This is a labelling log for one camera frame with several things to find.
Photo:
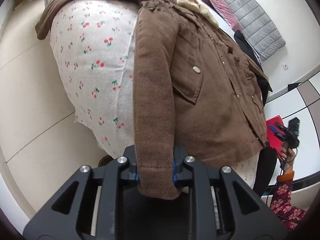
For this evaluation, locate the grey padded headboard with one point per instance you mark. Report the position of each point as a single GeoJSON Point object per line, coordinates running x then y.
{"type": "Point", "coordinates": [255, 17]}

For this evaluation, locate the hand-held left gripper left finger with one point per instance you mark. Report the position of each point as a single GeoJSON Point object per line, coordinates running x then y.
{"type": "Point", "coordinates": [130, 172]}

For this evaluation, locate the red box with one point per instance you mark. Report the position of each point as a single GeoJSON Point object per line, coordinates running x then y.
{"type": "Point", "coordinates": [271, 145]}

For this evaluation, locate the white wall socket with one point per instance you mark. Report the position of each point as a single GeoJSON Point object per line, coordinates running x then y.
{"type": "Point", "coordinates": [285, 66]}

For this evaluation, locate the white wardrobe with brown panels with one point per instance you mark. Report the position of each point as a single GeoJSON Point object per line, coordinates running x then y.
{"type": "Point", "coordinates": [307, 92]}

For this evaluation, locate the brown jacket with fur collar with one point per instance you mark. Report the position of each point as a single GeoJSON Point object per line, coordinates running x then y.
{"type": "Point", "coordinates": [200, 105]}

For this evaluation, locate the dark cloth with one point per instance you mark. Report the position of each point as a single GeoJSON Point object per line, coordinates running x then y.
{"type": "Point", "coordinates": [266, 172]}

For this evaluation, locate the pink velvet pillow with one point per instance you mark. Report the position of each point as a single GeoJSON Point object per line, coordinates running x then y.
{"type": "Point", "coordinates": [220, 7]}

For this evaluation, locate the person's right hand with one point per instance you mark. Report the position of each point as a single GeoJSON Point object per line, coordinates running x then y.
{"type": "Point", "coordinates": [282, 155]}

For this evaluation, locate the cherry print bed sheet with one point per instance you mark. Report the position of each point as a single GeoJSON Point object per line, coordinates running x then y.
{"type": "Point", "coordinates": [100, 80]}

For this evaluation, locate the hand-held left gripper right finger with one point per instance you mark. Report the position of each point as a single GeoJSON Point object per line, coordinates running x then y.
{"type": "Point", "coordinates": [178, 172]}

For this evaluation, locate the small black object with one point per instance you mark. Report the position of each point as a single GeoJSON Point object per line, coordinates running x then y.
{"type": "Point", "coordinates": [293, 86]}

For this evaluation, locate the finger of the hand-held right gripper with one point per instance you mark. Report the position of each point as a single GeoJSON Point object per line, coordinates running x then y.
{"type": "Point", "coordinates": [276, 133]}
{"type": "Point", "coordinates": [281, 127]}

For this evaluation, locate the black garment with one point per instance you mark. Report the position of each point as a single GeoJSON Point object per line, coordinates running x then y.
{"type": "Point", "coordinates": [243, 42]}

